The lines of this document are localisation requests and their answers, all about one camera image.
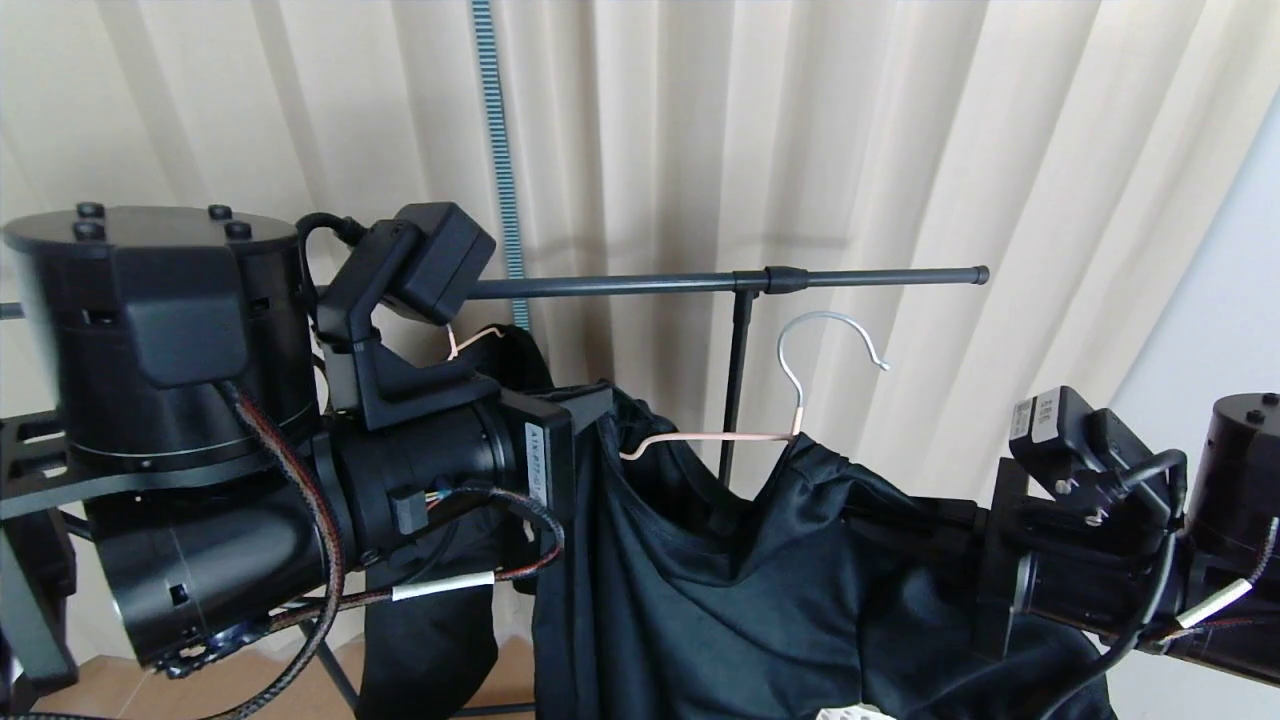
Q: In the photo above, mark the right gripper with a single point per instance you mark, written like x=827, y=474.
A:
x=1080, y=570

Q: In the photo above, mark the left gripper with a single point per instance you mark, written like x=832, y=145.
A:
x=430, y=470

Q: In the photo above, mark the pink clothes hanger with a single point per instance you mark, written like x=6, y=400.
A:
x=720, y=437
x=470, y=335

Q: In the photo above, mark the black shorts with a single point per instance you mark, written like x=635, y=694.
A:
x=430, y=650

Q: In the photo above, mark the black garment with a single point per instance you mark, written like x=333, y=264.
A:
x=700, y=600

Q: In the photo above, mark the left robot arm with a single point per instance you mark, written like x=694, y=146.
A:
x=150, y=330

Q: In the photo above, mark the black clothes rack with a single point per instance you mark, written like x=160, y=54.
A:
x=850, y=277

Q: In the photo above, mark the beige curtain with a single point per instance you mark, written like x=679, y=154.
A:
x=700, y=130

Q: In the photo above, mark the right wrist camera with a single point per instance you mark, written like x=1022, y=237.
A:
x=1060, y=430

